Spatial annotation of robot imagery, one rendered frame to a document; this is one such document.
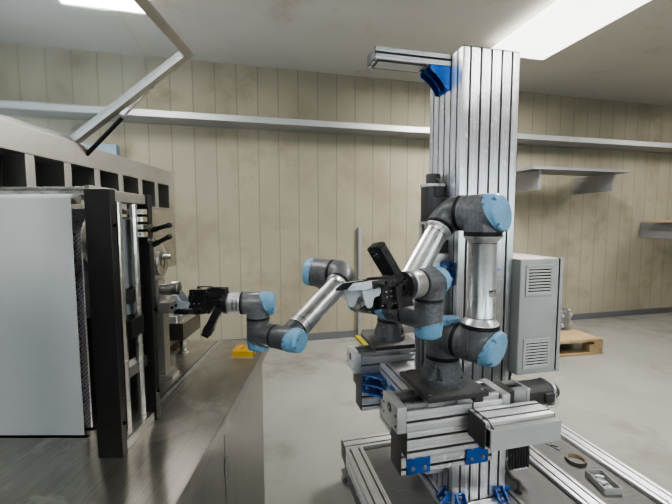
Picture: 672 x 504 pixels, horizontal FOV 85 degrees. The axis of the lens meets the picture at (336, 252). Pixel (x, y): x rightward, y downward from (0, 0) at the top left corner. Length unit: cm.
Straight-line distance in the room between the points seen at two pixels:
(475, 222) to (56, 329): 110
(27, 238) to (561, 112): 580
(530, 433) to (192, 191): 366
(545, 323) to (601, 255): 477
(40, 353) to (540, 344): 163
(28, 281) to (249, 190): 332
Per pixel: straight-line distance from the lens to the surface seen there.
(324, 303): 126
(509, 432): 139
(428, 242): 119
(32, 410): 111
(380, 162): 450
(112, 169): 175
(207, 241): 419
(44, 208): 100
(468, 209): 120
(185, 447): 94
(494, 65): 167
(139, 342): 96
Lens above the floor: 137
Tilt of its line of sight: 5 degrees down
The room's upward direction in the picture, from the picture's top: straight up
